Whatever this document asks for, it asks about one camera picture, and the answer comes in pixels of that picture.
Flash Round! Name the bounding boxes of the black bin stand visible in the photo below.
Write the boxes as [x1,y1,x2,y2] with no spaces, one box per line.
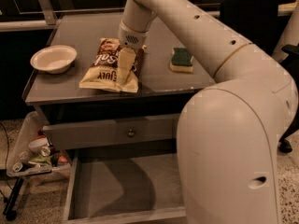
[3,177,23,221]

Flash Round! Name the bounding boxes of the black office chair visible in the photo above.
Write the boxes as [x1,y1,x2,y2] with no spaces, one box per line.
[220,0,299,153]

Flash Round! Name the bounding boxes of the open grey middle drawer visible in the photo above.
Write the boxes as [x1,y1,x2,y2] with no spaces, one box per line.
[63,148,187,224]

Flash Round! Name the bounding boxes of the green and yellow sponge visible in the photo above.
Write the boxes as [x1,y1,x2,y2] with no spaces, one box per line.
[169,48,193,73]

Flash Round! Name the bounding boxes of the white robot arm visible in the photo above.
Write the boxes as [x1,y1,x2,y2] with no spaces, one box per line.
[119,0,298,224]

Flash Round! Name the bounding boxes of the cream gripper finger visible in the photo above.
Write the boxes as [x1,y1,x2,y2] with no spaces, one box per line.
[117,48,135,84]

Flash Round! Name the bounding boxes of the grey drawer cabinet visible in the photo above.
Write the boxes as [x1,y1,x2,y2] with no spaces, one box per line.
[24,13,213,224]

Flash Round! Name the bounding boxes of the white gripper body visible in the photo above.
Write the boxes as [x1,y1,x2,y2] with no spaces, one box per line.
[118,20,149,50]

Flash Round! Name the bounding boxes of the white paper bowl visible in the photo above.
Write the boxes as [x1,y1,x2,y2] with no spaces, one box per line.
[30,45,77,75]

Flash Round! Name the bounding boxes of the grey top drawer with knob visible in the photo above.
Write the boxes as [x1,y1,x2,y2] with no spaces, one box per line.
[43,114,178,150]

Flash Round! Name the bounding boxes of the brown chip bag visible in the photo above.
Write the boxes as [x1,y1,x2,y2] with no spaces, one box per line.
[79,37,147,93]

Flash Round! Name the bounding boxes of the metal rail with brackets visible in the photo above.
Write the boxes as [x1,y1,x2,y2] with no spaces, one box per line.
[0,0,299,33]

